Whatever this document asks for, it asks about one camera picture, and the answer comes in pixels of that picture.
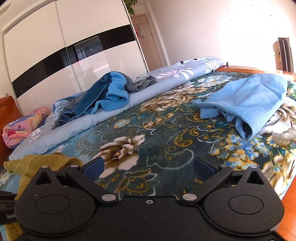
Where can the green hanging plant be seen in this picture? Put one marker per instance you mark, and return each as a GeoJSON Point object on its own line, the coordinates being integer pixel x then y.
{"type": "Point", "coordinates": [129, 6]}

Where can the grey garment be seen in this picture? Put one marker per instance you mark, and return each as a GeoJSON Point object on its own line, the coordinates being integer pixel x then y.
{"type": "Point", "coordinates": [139, 84]}

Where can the white black sliding wardrobe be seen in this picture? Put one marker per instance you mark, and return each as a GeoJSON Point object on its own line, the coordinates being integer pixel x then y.
{"type": "Point", "coordinates": [54, 49]}

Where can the light blue floral duvet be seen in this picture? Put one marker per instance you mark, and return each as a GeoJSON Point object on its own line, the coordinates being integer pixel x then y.
{"type": "Point", "coordinates": [169, 77]}

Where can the beige room door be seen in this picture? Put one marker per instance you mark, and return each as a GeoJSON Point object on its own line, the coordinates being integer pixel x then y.
{"type": "Point", "coordinates": [147, 41]}

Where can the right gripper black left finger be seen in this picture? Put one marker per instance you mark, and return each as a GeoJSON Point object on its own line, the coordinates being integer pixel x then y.
{"type": "Point", "coordinates": [84, 177]}

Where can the orange wooden headboard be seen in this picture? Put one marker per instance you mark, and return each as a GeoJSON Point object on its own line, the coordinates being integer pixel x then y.
{"type": "Point", "coordinates": [9, 112]}

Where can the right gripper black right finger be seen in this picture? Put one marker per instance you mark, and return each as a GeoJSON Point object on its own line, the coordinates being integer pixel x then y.
{"type": "Point", "coordinates": [213, 176]}

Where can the pink floral folded blanket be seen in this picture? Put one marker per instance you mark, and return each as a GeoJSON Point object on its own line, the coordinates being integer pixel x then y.
{"type": "Point", "coordinates": [17, 131]}

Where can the teal floral bed blanket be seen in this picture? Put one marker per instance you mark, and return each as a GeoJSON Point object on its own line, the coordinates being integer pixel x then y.
{"type": "Point", "coordinates": [150, 148]}

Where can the mustard yellow knit sweater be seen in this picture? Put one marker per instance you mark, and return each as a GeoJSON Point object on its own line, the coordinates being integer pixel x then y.
{"type": "Point", "coordinates": [28, 166]}

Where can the blue fleece jacket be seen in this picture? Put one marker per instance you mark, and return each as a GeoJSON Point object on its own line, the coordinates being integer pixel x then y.
{"type": "Point", "coordinates": [108, 93]}

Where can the light blue folded garment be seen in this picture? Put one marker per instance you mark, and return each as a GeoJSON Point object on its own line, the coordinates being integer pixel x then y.
{"type": "Point", "coordinates": [248, 102]}

